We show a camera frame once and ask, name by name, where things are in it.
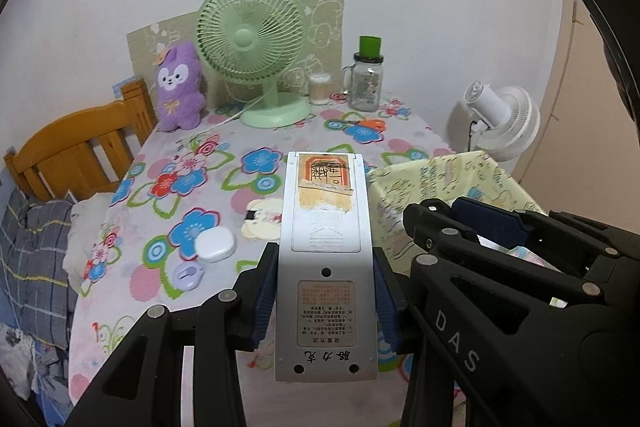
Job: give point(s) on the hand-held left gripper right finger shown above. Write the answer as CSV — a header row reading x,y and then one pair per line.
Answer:
x,y
386,307

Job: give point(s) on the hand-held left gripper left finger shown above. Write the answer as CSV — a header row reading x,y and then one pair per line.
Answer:
x,y
262,302

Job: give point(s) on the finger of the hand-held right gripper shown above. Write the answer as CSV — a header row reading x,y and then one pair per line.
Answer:
x,y
492,217
430,227

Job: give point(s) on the yellow cartoon paper box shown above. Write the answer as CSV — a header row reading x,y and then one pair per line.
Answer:
x,y
395,207

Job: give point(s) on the white round case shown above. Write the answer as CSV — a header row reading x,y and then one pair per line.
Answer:
x,y
215,247

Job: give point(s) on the silver remote control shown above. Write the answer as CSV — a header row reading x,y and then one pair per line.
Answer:
x,y
325,257

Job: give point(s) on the small purple case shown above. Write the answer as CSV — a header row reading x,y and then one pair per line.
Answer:
x,y
187,277

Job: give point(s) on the white standing fan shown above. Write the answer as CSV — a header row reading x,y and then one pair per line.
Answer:
x,y
515,122

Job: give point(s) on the glass jar with green lid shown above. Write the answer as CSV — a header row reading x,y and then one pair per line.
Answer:
x,y
365,87

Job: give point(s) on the beige door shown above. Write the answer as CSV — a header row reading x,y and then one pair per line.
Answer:
x,y
575,82

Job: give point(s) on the cotton swab jar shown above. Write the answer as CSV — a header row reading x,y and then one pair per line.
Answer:
x,y
320,92

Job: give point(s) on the purple plush toy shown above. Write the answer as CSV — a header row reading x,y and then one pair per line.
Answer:
x,y
177,102

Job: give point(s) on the patterned cardboard sheet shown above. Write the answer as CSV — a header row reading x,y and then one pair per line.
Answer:
x,y
325,32

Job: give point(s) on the light patterned clothing pile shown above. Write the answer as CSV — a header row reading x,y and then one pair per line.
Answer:
x,y
20,352

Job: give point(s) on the green desk fan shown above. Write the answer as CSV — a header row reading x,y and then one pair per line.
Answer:
x,y
245,39

